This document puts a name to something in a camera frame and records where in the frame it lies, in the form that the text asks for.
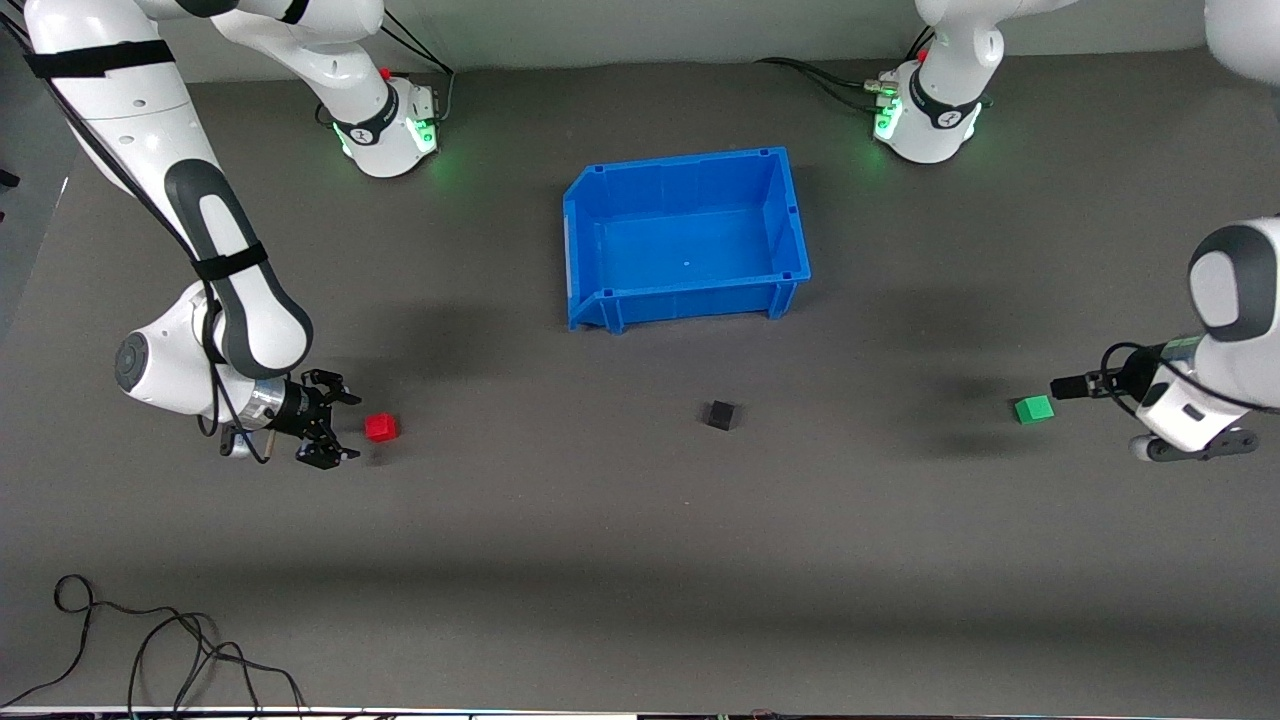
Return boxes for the blue plastic storage bin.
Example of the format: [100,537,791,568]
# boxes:
[563,147,812,334]

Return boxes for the black arm-mounted cable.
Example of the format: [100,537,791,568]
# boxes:
[0,10,273,464]
[1099,342,1280,417]

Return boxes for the loose thin black cable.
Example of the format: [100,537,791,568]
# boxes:
[0,573,306,717]

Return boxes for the black arm base cables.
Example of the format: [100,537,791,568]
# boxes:
[755,25,936,113]
[378,8,456,126]

